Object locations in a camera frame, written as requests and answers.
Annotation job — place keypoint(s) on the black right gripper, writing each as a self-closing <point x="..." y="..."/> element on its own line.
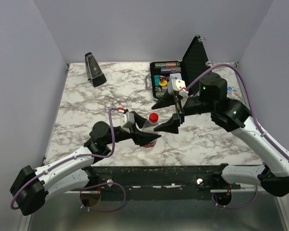
<point x="179" y="109"/>

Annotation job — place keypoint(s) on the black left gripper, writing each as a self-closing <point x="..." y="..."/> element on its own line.
<point x="141" y="138"/>

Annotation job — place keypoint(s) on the red label water bottle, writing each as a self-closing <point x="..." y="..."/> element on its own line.
<point x="149" y="128"/>

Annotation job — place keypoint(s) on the red bottle cap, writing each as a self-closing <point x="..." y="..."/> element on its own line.
<point x="153" y="118"/>

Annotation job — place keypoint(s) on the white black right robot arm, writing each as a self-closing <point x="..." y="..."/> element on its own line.
<point x="233" y="116"/>

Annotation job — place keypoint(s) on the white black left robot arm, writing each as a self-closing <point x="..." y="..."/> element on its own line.
<point x="32" y="186"/>

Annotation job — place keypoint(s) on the black poker chip case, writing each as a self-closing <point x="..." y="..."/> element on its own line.
<point x="194" y="62"/>

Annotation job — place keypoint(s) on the black metronome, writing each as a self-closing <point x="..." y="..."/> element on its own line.
<point x="94" y="73"/>

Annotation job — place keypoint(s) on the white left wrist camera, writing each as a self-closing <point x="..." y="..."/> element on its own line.
<point x="127" y="120"/>

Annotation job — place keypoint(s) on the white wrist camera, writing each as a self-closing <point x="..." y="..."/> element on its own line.
<point x="177" y="86"/>
<point x="127" y="120"/>

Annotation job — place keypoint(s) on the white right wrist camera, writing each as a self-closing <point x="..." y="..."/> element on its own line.
<point x="177" y="86"/>

